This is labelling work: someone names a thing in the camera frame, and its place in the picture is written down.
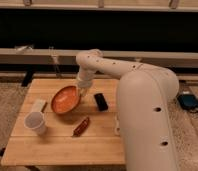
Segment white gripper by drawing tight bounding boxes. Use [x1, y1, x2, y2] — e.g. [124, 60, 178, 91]
[76, 77, 92, 96]

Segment orange ceramic bowl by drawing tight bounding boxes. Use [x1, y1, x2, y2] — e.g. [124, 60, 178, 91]
[51, 86, 81, 114]

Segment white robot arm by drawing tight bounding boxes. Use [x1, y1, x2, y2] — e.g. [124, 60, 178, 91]
[76, 49, 180, 171]

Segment black smartphone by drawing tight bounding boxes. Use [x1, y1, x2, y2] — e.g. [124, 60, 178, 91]
[94, 93, 108, 111]

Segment brown snack bar wrapper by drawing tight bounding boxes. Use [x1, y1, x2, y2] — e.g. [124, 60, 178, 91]
[73, 117, 90, 137]

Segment wooden table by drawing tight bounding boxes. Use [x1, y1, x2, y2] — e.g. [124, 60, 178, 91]
[1, 79, 124, 166]

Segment beige sponge block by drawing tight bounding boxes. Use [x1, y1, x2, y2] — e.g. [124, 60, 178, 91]
[31, 99, 47, 112]

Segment small white bottle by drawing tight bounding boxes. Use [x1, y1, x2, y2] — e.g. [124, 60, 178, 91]
[114, 115, 120, 136]

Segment white plastic cup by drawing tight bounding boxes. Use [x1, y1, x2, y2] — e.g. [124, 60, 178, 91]
[24, 112, 47, 135]

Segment blue device on floor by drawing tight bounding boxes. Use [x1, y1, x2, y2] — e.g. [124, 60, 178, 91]
[177, 94, 198, 110]

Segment long grey bench rail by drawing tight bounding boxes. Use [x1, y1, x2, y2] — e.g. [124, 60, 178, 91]
[0, 48, 198, 68]

